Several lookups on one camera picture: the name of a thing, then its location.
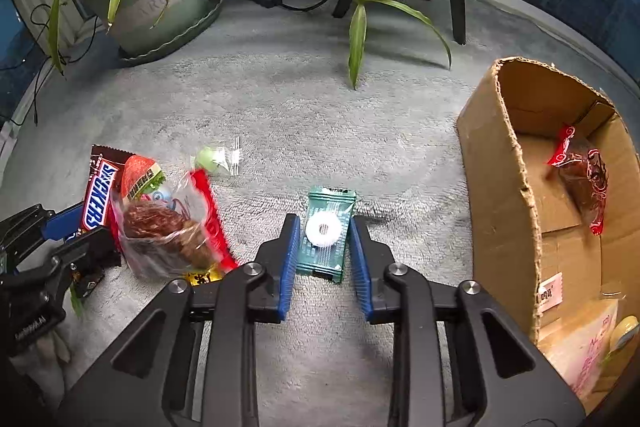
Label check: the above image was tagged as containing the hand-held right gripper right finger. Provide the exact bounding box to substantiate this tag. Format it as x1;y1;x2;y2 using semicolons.
348;216;586;427

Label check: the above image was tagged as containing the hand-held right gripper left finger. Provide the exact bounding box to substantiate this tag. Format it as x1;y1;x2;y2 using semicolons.
57;213;301;427

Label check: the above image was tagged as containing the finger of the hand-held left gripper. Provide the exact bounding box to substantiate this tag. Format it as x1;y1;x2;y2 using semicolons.
0;202;84;268
15;227;123;299

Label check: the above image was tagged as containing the brown chocolate bar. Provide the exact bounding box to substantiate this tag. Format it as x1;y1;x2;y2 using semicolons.
75;145;132;241

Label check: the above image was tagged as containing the green mint candy packet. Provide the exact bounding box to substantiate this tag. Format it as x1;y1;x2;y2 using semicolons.
295;186;357;284

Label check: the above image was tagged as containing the clear red-edged brown snack packet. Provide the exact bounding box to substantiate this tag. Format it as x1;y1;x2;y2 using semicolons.
546;124;609;236
110;168;240;282

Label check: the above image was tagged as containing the cardboard box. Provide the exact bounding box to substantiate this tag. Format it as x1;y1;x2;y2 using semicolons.
455;57;640;418

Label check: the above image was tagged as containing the large sliced bread packet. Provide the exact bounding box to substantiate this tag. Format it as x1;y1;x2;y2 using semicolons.
537;297;622;401

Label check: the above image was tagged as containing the yellow green round snack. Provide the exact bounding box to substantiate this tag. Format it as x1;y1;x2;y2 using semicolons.
606;314;640;354

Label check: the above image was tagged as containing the person's left hand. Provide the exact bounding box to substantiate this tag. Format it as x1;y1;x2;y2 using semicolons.
9;319;74;381

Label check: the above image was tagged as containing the small dark snack packet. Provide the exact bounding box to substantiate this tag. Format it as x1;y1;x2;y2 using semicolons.
70;267;107;301

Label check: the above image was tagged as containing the small yellow snack packet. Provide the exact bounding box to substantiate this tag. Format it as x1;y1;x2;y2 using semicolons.
184;268;227;286

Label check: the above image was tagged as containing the round red green snack packet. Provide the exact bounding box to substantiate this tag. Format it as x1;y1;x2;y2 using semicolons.
121;154;167;202

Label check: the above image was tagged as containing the green jelly candy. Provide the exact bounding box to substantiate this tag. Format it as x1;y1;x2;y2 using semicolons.
193;136;242;178

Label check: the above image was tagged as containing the green pot saucer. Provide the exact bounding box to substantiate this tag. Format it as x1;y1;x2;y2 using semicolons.
117;0;224;67

